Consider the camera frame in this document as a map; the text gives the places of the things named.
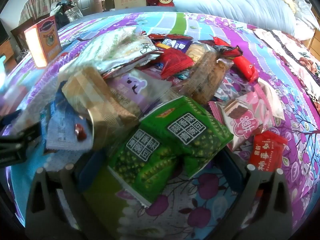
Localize dark striped snack packet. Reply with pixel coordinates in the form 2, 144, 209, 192
147, 33, 194, 43

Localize plain red snack packet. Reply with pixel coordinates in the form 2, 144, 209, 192
234, 55, 259, 82

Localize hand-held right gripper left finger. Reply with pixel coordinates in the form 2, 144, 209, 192
25, 149, 108, 240

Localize white pillow snack packet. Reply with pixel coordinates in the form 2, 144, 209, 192
254, 77, 286, 128

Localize clear brown cookie packet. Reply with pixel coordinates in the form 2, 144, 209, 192
179, 52, 234, 105

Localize pink cake snack packet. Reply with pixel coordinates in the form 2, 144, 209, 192
208, 91, 283, 152

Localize red packet white characters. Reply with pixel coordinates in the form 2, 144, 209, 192
248, 130, 288, 173

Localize purple bear snack packet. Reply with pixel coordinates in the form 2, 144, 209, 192
107, 69, 173, 120

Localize blue white snack packet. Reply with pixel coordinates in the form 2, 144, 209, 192
44, 102, 95, 156

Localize light blue quilt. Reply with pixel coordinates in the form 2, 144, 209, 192
172, 0, 305, 41

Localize dark wooden furniture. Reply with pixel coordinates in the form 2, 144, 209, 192
10, 17, 35, 57

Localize purple floral bedsheet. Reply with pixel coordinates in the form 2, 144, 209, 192
0, 11, 320, 232

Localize white floral blanket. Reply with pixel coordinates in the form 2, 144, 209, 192
253, 28, 320, 80

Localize large white green snack bag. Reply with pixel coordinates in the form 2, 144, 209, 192
67, 26, 163, 78

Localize arched striped floral cloth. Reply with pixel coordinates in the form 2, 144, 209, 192
19, 0, 76, 27

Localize gold wafer packet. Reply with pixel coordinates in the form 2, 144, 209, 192
61, 66, 140, 151

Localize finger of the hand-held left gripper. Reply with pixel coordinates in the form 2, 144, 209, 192
0, 109, 23, 130
0, 122, 42, 168

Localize orange cardboard box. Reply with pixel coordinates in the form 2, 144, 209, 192
24, 15, 62, 69

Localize red triangular snack packet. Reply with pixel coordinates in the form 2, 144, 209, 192
160, 48, 195, 80

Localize clear round biscuit packet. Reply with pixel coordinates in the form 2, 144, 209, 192
186, 42, 213, 63

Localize pile of bags and clothes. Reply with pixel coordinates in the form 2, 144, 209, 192
49, 0, 85, 28

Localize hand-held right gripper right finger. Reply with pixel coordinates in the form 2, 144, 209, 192
220, 150, 293, 240

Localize red twisted candy wrapper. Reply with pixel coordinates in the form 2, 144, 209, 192
212, 36, 244, 60

